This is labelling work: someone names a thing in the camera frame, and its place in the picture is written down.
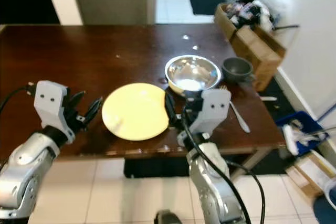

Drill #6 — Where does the cardboard box with clutter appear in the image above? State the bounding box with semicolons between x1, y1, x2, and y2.
214;0;300;93

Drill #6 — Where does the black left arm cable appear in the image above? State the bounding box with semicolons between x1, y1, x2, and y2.
0;82;36;113

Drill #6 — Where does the blue plastic bin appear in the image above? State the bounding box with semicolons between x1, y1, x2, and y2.
275;110;330;157

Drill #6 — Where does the dark floor mat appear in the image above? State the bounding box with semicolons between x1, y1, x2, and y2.
187;0;250;16

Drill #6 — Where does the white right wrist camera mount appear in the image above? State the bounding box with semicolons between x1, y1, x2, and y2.
197;89;232;136

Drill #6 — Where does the yellow round plate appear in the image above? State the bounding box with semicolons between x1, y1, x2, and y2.
101;83;171;142

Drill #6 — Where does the blue bucket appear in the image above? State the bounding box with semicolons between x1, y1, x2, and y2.
313;179;336;224

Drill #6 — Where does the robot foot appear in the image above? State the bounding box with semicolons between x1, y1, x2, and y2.
154;209;191;224

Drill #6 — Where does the dark grey cup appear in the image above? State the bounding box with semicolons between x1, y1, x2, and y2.
221;57;255;83

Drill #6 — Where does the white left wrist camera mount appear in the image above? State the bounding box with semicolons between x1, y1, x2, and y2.
34;80;69;130

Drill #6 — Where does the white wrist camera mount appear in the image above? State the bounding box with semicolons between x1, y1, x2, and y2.
197;89;232;136
34;80;69;130

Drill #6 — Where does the shiny steel bowl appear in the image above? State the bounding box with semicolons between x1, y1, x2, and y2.
164;55;222;98

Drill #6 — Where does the white plastic spoon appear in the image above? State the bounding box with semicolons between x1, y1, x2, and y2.
229;100;251;134

